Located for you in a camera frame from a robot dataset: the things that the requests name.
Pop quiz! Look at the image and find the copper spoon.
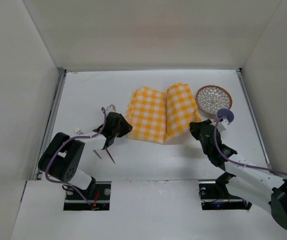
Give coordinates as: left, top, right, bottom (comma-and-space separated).
105, 148, 116, 164

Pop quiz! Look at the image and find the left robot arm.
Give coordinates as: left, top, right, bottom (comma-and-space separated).
38, 111, 133, 191

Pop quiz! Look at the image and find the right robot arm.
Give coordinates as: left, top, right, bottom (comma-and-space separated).
189, 119, 287, 230

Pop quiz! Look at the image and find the left aluminium table rail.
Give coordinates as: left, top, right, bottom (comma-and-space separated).
31, 67, 67, 181

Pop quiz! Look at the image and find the silver copper fork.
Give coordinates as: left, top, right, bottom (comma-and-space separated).
74, 127, 102, 159

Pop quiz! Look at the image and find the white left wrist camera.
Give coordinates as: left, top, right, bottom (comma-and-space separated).
106, 104, 116, 114

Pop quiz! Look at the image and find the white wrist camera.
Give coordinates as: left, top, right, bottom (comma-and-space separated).
106, 104, 116, 114
217, 118, 230, 133

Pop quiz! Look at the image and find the yellow white checkered cloth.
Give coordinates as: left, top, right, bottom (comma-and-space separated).
125, 83, 201, 144

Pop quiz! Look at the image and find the lavender paper cup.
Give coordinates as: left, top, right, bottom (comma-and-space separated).
216, 108, 235, 125

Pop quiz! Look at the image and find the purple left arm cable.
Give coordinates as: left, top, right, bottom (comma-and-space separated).
44, 107, 109, 205

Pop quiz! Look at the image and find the patterned ceramic plate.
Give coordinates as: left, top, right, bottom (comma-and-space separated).
196, 85, 233, 115

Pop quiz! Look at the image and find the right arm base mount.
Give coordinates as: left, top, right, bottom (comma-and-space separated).
198, 172, 252, 211

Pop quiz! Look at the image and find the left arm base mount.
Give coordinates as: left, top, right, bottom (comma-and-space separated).
61, 178, 112, 211

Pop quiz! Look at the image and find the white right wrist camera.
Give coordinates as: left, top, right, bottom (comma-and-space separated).
217, 118, 230, 133

